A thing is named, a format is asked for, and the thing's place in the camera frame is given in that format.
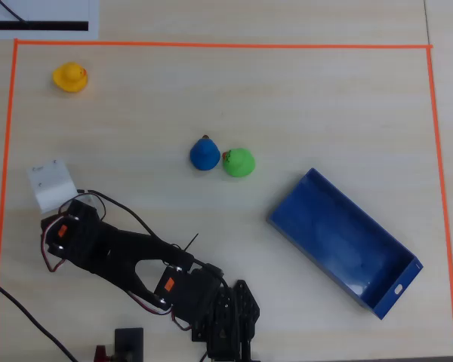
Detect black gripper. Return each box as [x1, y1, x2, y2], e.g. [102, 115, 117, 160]
[58, 198, 101, 227]

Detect yellow rubber duck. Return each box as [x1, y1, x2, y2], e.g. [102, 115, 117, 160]
[52, 61, 89, 94]

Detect blue rubber duck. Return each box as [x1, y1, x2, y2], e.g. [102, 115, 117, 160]
[190, 134, 221, 171]

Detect green rubber duck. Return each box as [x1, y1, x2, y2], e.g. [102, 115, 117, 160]
[221, 147, 256, 178]

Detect blue rectangular open box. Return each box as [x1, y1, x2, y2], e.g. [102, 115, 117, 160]
[267, 167, 424, 321]

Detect orange tape strip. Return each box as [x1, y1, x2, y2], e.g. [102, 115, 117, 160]
[14, 38, 434, 50]
[0, 39, 20, 362]
[426, 47, 453, 357]

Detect black table clamp block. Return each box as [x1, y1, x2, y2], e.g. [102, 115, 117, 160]
[114, 327, 145, 362]

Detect white paper with black bar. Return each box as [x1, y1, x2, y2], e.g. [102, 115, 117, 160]
[0, 0, 100, 40]

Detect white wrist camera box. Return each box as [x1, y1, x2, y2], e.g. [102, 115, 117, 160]
[26, 158, 79, 214]

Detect black camera cable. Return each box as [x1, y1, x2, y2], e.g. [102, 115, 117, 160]
[75, 189, 231, 299]

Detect red white servo wire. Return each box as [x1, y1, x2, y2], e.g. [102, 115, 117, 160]
[40, 214, 69, 273]

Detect thick black cable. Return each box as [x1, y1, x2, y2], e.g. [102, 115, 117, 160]
[0, 274, 79, 362]

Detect red clamp handle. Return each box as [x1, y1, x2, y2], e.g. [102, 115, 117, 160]
[94, 344, 116, 362]

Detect thin black cable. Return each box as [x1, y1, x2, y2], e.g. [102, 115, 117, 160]
[0, 0, 26, 24]

